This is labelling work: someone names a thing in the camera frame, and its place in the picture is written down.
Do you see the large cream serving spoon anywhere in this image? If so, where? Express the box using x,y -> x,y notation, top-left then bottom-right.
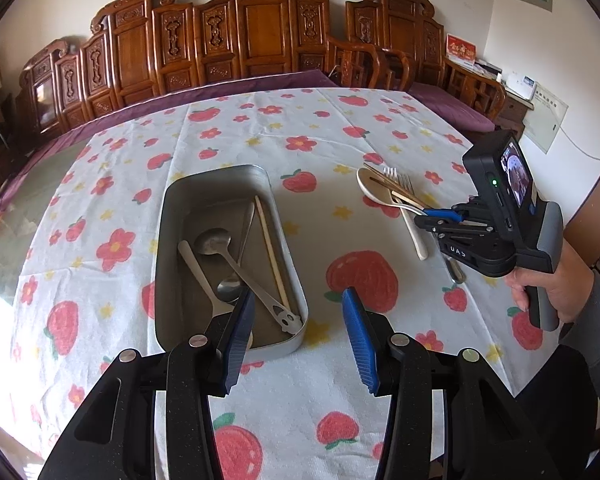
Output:
356,168 -> 425,216

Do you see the small white plastic spoon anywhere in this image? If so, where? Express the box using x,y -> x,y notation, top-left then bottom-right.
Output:
178,240 -> 234,325

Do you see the wooden side table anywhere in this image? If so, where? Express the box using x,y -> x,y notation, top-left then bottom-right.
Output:
493,90 -> 534,141

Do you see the metal rectangular tray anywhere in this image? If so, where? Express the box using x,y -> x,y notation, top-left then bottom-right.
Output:
155,165 -> 309,362

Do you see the person's right hand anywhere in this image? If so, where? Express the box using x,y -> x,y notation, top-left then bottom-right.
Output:
504,240 -> 595,323

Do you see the carved wooden long sofa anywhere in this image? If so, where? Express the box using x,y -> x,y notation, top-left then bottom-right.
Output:
0,0 -> 412,212

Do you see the red greeting card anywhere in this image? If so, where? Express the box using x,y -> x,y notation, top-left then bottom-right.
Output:
445,34 -> 477,65

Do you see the carved wooden armchair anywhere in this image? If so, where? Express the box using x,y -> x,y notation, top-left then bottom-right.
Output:
346,0 -> 505,134

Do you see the light wooden chopstick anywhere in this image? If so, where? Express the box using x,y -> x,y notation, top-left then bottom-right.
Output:
254,195 -> 290,310

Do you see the strawberry flower tablecloth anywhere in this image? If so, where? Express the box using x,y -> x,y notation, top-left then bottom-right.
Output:
0,86 -> 566,480

